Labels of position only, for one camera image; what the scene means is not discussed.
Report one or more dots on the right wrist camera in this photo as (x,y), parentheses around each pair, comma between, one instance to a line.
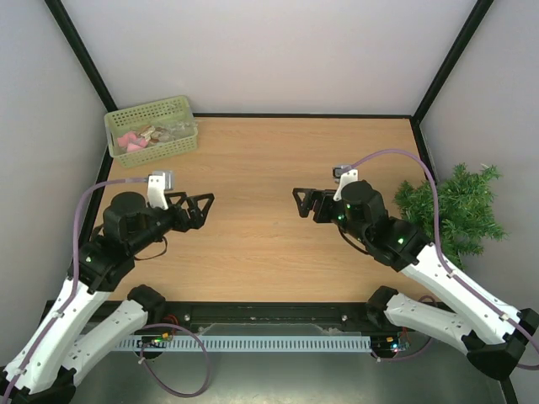
(343,175)

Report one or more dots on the pink ornaments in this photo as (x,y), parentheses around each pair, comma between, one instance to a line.
(131,142)

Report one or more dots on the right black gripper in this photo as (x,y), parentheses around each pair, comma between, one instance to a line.
(322,204)

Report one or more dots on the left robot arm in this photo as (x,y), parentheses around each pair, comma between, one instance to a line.
(57,357)

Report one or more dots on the green plastic basket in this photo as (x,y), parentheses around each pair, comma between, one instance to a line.
(174,114)

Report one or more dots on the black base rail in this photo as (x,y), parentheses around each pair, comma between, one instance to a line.
(269,313)

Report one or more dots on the small green christmas tree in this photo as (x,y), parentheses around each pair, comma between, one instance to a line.
(466,217)

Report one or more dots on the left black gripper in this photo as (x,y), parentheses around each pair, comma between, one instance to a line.
(197,220)

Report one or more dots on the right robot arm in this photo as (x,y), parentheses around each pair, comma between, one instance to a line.
(490,333)

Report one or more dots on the brown gingerbread ornament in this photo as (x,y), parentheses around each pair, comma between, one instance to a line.
(154,134)

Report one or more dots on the white slotted cable duct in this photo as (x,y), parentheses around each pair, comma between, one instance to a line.
(250,344)

